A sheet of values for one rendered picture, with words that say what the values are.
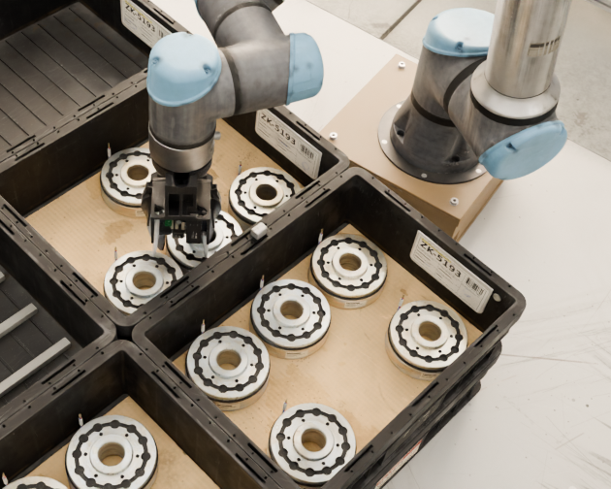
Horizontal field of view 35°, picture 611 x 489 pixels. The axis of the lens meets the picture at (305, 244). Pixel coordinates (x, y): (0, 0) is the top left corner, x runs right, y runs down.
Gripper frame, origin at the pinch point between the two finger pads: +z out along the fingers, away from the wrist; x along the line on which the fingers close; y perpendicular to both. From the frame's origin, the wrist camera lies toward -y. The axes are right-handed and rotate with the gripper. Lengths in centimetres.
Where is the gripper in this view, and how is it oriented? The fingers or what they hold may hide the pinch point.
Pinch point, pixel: (180, 239)
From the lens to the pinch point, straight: 131.6
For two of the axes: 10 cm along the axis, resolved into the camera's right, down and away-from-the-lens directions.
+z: -1.1, 5.9, 8.0
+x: 9.9, 0.3, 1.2
